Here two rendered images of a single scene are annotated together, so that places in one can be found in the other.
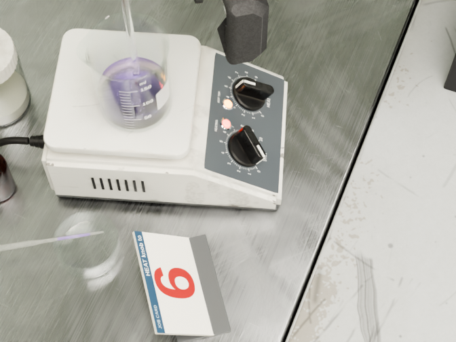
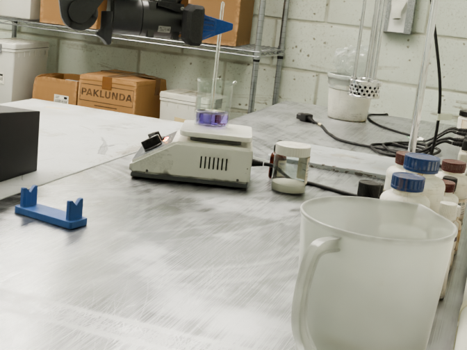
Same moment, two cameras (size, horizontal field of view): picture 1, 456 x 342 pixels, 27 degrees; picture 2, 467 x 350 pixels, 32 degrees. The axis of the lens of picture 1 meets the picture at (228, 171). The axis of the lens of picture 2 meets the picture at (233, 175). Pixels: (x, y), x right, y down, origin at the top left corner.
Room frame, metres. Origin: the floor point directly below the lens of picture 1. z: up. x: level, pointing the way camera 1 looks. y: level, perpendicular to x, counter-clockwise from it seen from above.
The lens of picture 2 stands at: (1.80, 0.01, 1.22)
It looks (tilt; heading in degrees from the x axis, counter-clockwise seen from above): 13 degrees down; 175
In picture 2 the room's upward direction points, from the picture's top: 6 degrees clockwise
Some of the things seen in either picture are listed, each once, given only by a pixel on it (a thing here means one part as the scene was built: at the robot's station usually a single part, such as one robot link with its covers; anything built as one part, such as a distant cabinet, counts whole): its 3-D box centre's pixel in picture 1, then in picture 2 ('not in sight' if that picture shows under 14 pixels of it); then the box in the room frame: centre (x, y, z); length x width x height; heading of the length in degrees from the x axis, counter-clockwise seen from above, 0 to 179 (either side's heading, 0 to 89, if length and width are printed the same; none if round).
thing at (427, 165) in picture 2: not in sight; (415, 202); (0.76, 0.35, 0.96); 0.07 x 0.07 x 0.13
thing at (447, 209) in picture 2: not in sight; (443, 235); (0.83, 0.36, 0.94); 0.03 x 0.03 x 0.09
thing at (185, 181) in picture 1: (158, 121); (199, 153); (0.44, 0.06, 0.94); 0.22 x 0.13 x 0.08; 86
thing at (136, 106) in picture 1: (127, 77); (214, 104); (0.42, 0.08, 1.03); 0.07 x 0.06 x 0.08; 101
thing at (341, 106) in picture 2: not in sight; (351, 81); (-0.46, 0.50, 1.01); 0.14 x 0.14 x 0.21
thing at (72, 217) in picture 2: not in sight; (51, 205); (0.76, -0.14, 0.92); 0.10 x 0.03 x 0.04; 56
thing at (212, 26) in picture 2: not in sight; (215, 25); (0.46, 0.06, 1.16); 0.07 x 0.04 x 0.06; 104
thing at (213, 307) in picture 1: (181, 281); not in sight; (0.29, 0.04, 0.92); 0.09 x 0.06 x 0.04; 14
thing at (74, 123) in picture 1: (124, 91); (217, 130); (0.44, 0.09, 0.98); 0.12 x 0.12 x 0.01; 86
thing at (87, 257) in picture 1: (87, 244); not in sight; (0.33, 0.12, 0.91); 0.06 x 0.06 x 0.02
